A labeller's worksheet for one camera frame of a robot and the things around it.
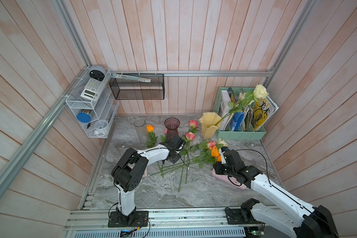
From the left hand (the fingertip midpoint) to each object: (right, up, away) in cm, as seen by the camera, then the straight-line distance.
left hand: (171, 155), depth 96 cm
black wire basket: (-33, +47, +10) cm, 58 cm away
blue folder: (+43, +23, -1) cm, 49 cm away
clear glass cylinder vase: (-19, +17, -4) cm, 26 cm away
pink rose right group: (+27, +7, +2) cm, 28 cm away
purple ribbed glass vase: (+1, +21, -5) cm, 21 cm away
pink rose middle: (+12, +12, +5) cm, 18 cm away
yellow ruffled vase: (+26, +22, -1) cm, 34 cm away
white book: (+34, +30, -5) cm, 45 cm away
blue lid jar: (-46, +24, -20) cm, 55 cm away
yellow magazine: (+62, +31, +2) cm, 70 cm away
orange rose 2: (+28, +3, -5) cm, 28 cm away
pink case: (+29, -8, -24) cm, 39 cm away
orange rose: (-14, +12, +9) cm, 21 cm away
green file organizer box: (+54, +16, +9) cm, 57 cm away
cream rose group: (+35, +8, +2) cm, 36 cm away
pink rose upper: (+16, +22, +12) cm, 30 cm away
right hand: (+25, -3, -11) cm, 28 cm away
